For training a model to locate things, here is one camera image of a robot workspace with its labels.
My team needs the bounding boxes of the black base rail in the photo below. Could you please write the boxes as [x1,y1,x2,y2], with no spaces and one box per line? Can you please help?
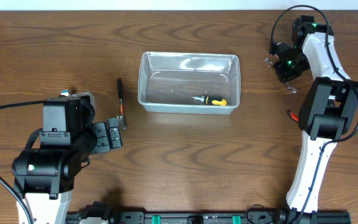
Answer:
[64,202,352,224]

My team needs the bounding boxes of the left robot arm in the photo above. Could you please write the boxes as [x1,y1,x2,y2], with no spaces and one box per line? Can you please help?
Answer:
[12,90,122,223]

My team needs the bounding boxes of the white teal screwdriver box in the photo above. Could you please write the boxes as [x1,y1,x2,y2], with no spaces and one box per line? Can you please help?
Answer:
[61,90,71,96]

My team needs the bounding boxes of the red black pliers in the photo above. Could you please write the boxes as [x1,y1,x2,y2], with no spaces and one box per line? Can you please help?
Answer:
[287,110,298,122]

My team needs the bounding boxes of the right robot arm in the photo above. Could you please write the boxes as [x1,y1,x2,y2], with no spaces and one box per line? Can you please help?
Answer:
[270,16,358,215]

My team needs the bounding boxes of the black orange scraper tool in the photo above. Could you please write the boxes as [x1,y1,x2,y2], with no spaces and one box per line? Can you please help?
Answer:
[117,78,127,129]

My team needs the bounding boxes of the stubby yellow black screwdriver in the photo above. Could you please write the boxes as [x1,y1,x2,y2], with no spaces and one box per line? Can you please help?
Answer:
[191,95,227,106]

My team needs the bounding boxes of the clear plastic container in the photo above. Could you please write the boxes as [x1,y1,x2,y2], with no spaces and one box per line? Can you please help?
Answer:
[138,52,241,114]

